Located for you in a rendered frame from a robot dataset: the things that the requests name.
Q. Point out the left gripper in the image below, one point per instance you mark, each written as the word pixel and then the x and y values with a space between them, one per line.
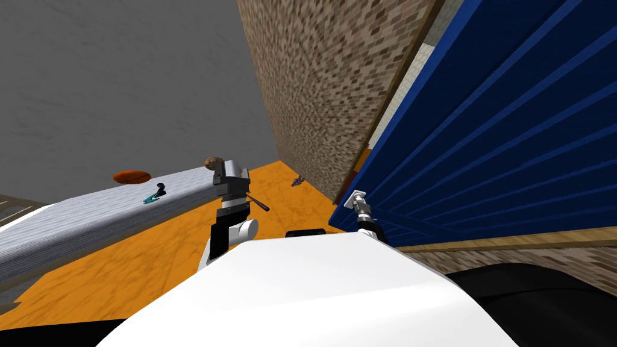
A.
pixel 235 187

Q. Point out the blue panelled door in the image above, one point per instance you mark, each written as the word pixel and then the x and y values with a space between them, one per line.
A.
pixel 506 135

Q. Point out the dark grey pointed object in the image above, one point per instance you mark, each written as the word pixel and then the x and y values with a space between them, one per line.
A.
pixel 298 181

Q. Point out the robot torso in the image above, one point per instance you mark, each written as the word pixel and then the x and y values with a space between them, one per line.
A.
pixel 308 289

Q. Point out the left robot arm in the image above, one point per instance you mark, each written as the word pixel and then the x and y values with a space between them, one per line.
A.
pixel 225 236

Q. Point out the brown round object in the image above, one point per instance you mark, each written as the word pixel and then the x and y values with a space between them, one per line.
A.
pixel 212 163

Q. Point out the teal and black tool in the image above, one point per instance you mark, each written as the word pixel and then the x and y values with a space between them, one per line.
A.
pixel 155 194

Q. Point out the orange round plate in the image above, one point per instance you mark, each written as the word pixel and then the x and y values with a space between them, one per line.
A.
pixel 131 177

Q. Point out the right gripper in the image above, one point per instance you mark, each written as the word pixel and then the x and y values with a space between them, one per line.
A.
pixel 355 198

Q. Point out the grey table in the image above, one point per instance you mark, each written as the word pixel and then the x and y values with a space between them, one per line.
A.
pixel 96 221

